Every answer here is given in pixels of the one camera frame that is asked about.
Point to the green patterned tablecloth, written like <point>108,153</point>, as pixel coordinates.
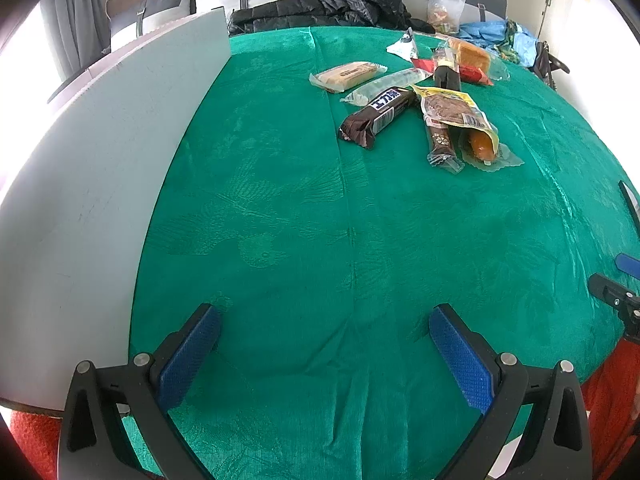
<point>325,235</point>

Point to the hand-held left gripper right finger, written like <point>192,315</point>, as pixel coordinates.
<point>462,360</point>

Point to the orange sausage clear packet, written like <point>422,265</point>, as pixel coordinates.
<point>480,145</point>

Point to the dark brown chocolate bar packet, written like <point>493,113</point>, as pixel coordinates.
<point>370,120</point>

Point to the bread loaf clear bag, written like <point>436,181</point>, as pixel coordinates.
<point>470,52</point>

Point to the long clear white snack packet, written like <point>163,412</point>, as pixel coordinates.
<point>385,84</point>

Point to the red snack packet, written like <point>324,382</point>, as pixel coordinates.
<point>472,74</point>

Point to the yellow dried meat packet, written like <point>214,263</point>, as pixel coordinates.
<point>450,107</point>

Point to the grey curtain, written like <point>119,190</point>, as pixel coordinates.
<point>80,15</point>

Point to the blue plastic bag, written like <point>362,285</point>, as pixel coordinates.
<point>487,32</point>

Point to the thin brown stick snack packet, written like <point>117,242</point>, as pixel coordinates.
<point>440,145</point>

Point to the white board panel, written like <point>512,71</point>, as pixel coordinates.
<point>100,185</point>

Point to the black long snack packet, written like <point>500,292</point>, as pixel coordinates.
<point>446,77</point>

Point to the beige cake slice clear wrapper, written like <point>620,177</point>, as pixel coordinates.
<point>345,74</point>

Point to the clear plastic bag of food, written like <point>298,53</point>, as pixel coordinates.
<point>445,12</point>

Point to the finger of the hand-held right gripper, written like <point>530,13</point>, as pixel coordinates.
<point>631,200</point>
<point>630,263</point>

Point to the white triangular snack packet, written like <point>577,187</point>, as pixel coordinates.
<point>405,45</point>

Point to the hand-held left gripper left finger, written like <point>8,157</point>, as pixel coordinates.
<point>190,355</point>

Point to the dark handbag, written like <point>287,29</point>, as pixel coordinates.
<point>542,60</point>

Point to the black puffer jacket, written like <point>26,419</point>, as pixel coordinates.
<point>300,12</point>

